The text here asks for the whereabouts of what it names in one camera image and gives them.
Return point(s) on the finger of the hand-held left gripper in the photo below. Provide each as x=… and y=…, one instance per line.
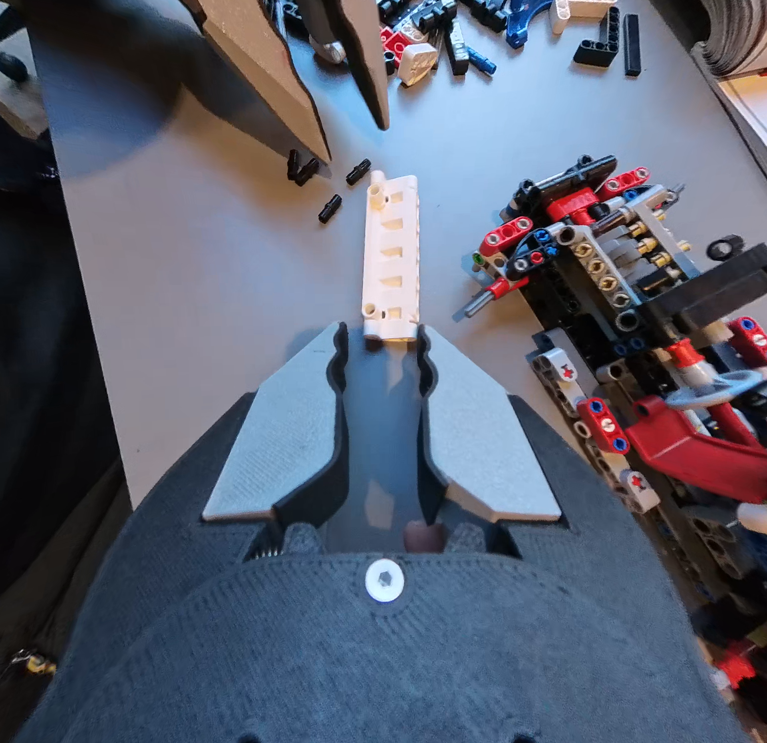
x=362, y=23
x=251, y=47

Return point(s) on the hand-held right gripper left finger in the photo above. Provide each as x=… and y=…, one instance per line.
x=281, y=449

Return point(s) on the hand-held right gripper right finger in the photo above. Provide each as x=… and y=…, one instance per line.
x=479, y=449

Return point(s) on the pile of mixed toy bricks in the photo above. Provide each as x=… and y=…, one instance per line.
x=431, y=23

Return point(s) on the white long toy panel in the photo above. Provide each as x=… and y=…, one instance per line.
x=392, y=257

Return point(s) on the grey desk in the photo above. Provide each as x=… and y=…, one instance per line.
x=180, y=275

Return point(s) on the blue curved toy panel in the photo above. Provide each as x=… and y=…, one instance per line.
x=527, y=11

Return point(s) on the partly built toy car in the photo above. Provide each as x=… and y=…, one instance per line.
x=629, y=335

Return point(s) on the white angled toy beam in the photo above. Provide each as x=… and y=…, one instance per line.
x=584, y=2

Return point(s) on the black angled toy beam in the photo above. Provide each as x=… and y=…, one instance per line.
x=605, y=47

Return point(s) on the black straight toy beam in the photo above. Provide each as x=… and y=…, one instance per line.
x=631, y=44

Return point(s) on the thick building instruction booklet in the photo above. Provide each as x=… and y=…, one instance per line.
x=737, y=35

